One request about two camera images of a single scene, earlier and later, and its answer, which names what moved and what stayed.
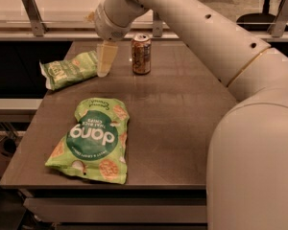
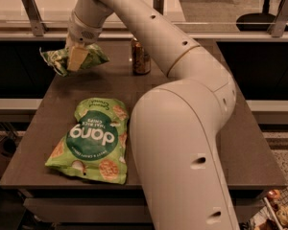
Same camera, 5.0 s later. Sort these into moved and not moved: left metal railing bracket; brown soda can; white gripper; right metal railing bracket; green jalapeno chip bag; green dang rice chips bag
Moved: green jalapeno chip bag; white gripper
Not moved: right metal railing bracket; brown soda can; green dang rice chips bag; left metal railing bracket
